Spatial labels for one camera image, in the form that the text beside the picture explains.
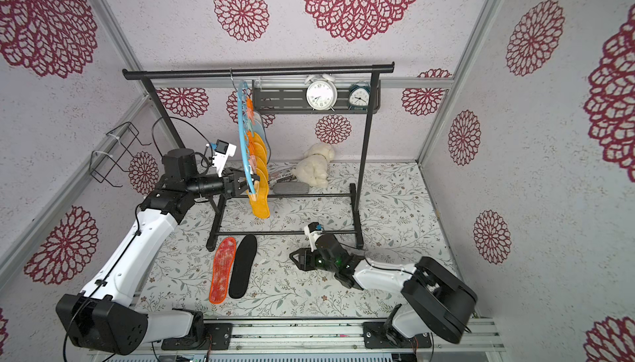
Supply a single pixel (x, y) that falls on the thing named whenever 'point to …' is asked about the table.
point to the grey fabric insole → (291, 188)
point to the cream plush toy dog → (312, 169)
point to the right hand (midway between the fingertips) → (289, 255)
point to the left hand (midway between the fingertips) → (255, 179)
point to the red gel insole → (222, 269)
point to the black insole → (242, 266)
